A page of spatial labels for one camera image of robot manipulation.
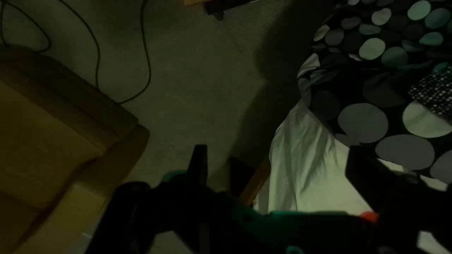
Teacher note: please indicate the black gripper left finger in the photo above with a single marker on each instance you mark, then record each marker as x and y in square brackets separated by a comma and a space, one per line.
[199, 162]

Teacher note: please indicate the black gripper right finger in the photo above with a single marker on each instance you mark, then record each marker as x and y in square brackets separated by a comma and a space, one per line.
[367, 176]

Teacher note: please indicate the white pillow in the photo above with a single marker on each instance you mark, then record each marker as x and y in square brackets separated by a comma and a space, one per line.
[306, 164]

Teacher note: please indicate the black polka dot blanket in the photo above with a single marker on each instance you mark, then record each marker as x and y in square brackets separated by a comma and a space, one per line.
[376, 71]

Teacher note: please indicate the black speckled cushion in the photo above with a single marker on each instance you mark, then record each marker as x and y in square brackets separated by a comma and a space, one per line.
[436, 92]

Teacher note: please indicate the cardboard box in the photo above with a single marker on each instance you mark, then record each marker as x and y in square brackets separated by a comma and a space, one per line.
[52, 141]

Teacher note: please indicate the wooden bunk bed frame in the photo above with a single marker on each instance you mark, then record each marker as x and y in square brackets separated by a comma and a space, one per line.
[256, 181]

